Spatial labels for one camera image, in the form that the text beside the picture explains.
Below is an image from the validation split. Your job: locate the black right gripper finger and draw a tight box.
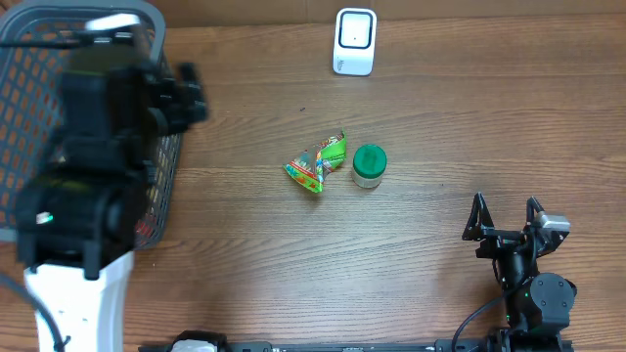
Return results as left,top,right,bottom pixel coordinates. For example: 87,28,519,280
526,197,545,228
462,192,494,241

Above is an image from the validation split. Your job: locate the white barcode scanner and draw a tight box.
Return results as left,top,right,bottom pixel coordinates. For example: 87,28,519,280
333,8,378,76

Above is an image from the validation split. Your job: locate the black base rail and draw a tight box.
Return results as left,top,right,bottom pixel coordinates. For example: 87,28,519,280
138,330,575,352

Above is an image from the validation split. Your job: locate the grey plastic shopping basket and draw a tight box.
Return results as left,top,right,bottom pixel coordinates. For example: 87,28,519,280
0,0,187,252

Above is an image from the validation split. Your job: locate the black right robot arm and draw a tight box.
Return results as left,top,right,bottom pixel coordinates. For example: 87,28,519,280
451,193,577,351

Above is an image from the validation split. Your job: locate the green colourful candy bag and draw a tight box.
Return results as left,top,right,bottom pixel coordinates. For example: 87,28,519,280
283,130,347,194

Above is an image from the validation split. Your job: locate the green lid small jar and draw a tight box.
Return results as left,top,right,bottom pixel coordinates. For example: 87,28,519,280
352,144,387,189

